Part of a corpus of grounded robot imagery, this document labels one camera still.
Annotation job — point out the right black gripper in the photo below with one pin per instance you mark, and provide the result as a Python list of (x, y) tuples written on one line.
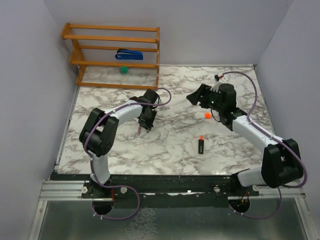
[(204, 90)]

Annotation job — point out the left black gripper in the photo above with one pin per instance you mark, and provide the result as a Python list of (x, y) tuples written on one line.
[(148, 125)]

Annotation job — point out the pink highlighter pen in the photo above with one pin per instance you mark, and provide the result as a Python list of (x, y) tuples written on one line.
[(139, 130)]

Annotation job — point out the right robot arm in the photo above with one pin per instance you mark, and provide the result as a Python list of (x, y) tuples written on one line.
[(279, 157)]

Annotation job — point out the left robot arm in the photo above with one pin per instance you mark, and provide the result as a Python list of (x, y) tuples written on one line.
[(100, 129)]

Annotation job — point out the black orange highlighter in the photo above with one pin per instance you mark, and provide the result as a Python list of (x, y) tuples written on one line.
[(201, 145)]

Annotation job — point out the green eraser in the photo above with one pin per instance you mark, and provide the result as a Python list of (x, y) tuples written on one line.
[(123, 69)]

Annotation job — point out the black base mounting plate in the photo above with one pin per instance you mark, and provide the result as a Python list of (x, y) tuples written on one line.
[(167, 191)]

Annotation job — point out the blue stapler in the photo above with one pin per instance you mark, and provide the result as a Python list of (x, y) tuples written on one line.
[(126, 54)]

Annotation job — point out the wooden shelf rack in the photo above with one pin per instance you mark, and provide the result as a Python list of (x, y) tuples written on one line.
[(91, 50)]

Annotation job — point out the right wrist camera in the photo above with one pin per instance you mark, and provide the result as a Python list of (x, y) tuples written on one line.
[(219, 80)]

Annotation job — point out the aluminium frame rail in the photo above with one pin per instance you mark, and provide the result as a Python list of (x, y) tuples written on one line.
[(52, 190)]

